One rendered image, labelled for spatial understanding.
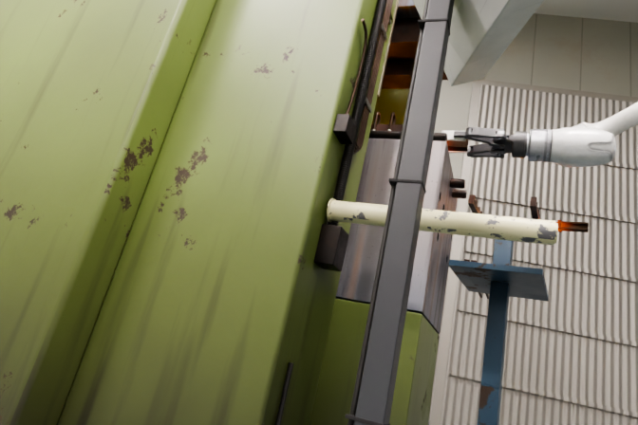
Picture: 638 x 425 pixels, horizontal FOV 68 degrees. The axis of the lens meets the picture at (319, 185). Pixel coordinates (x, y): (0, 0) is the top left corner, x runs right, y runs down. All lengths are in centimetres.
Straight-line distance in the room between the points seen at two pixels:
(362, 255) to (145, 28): 80
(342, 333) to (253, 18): 83
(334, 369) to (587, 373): 292
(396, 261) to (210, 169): 55
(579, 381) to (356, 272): 287
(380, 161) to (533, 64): 359
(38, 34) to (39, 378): 96
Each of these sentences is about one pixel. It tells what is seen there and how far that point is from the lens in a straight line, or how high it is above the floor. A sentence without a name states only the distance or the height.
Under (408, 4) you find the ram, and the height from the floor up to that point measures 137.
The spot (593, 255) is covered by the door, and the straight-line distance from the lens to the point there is 410.
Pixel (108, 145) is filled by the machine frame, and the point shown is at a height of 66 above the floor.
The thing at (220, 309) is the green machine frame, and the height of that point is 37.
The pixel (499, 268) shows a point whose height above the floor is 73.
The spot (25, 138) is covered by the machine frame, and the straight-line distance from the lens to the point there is 141.
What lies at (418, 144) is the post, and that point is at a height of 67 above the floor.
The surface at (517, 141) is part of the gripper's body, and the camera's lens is 142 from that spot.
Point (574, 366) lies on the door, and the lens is 391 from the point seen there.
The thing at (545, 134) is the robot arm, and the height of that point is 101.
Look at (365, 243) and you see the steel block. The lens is 122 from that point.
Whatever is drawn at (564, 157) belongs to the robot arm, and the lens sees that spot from 142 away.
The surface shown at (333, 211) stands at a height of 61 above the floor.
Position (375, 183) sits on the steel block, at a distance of 127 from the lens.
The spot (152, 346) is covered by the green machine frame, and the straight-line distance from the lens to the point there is 106.
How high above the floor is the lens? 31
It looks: 20 degrees up
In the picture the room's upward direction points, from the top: 13 degrees clockwise
